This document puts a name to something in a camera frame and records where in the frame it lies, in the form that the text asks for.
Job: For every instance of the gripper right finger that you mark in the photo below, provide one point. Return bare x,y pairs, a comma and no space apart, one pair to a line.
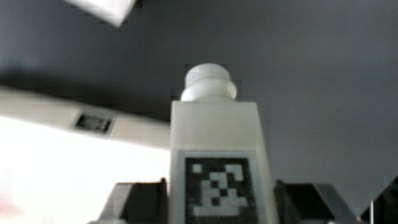
309,204

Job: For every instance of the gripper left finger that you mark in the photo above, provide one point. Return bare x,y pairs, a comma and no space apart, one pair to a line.
135,205

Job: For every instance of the white leg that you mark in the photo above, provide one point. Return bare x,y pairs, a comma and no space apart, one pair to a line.
220,180

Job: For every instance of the white square tabletop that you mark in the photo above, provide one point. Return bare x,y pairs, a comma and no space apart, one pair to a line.
73,149

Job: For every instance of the white U-shaped fence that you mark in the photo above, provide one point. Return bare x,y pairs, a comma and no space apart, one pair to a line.
110,10

